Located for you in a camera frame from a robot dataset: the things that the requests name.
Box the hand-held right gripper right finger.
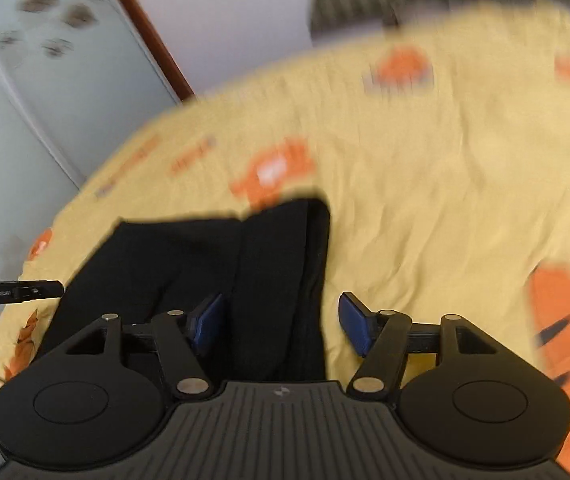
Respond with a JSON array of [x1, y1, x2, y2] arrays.
[[337, 291, 520, 403]]

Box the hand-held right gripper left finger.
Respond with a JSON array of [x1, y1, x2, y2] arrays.
[[40, 292, 227, 401]]

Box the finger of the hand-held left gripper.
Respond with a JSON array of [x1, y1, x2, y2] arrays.
[[18, 280, 64, 303]]

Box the black pants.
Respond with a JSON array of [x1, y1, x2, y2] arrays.
[[30, 199, 332, 383]]

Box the yellow printed bedsheet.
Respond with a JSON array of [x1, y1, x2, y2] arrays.
[[0, 0, 570, 480]]

